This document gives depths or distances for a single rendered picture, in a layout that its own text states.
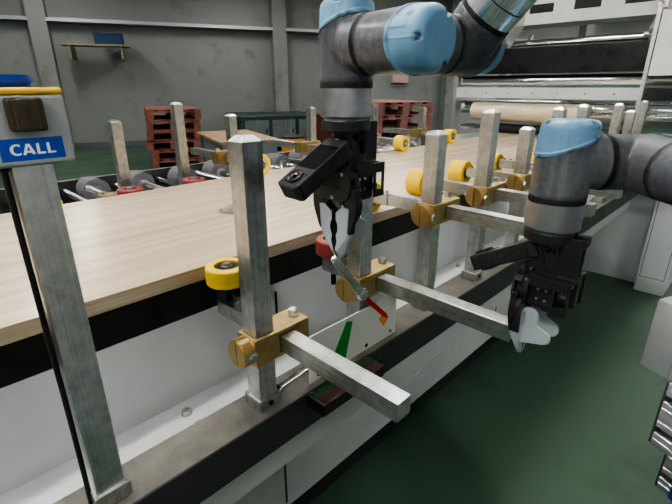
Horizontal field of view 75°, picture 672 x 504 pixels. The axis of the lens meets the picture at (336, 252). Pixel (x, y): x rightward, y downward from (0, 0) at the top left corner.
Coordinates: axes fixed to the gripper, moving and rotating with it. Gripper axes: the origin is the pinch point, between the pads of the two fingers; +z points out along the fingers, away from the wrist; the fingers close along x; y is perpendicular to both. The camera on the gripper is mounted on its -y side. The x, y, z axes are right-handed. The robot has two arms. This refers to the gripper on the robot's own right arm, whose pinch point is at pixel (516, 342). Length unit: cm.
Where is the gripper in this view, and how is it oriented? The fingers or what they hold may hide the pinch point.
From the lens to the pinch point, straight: 79.3
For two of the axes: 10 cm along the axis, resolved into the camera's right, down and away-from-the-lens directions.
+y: 7.2, 2.5, -6.5
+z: 0.0, 9.3, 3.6
